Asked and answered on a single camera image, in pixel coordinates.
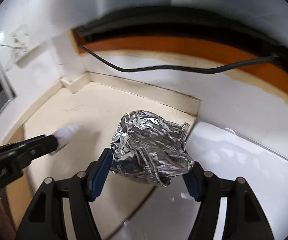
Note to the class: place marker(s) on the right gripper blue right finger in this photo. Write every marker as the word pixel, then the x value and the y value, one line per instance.
pixel 194 182

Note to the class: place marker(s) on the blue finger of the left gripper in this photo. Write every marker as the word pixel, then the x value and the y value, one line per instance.
pixel 22 153

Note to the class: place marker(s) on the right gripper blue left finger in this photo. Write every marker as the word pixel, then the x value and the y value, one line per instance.
pixel 97 173

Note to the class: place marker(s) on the small white wrapper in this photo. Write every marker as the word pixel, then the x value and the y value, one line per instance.
pixel 64 136

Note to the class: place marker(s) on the aluminium foil ball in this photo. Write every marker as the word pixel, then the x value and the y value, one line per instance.
pixel 149 149

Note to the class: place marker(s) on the brown cardboard sheet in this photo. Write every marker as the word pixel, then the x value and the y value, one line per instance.
pixel 19 195

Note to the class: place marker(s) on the translucent plastic sheet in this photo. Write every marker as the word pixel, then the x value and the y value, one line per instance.
pixel 256 27

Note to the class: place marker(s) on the white wall socket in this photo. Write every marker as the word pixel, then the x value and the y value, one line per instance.
pixel 19 40

